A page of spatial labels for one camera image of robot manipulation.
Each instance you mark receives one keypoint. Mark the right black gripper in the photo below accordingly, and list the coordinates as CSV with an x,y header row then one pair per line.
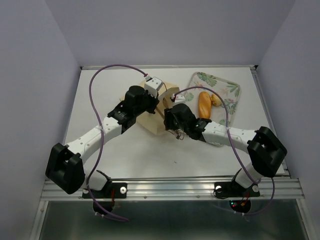
x,y
167,120

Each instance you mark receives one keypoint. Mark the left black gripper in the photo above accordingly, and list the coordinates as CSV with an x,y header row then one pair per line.
x,y
154,101

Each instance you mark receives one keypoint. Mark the brown paper bag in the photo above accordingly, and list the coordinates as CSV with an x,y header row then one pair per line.
x,y
155,122

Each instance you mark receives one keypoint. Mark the long fake baguette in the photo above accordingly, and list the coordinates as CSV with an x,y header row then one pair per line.
x,y
204,105

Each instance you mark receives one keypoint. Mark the small round fake bun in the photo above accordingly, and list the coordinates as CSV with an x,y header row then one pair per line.
x,y
215,100

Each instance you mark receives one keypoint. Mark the metal kitchen tongs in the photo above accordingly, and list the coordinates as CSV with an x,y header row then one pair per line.
x,y
178,134

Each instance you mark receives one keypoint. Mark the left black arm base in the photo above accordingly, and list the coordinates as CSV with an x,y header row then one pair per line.
x,y
106,191

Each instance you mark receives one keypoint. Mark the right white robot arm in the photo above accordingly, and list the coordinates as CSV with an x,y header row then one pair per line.
x,y
265,150

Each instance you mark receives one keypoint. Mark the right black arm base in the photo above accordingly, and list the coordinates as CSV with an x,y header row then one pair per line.
x,y
239,197

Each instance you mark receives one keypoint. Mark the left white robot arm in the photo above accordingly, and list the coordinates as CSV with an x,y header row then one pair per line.
x,y
65,165

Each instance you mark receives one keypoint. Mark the floral leaf pattern tray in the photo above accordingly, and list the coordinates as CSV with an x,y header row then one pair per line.
x,y
224,95

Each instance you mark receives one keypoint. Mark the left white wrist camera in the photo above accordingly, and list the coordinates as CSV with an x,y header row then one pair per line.
x,y
152,85

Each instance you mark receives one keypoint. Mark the aluminium front rail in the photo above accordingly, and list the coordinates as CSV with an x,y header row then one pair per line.
x,y
174,189

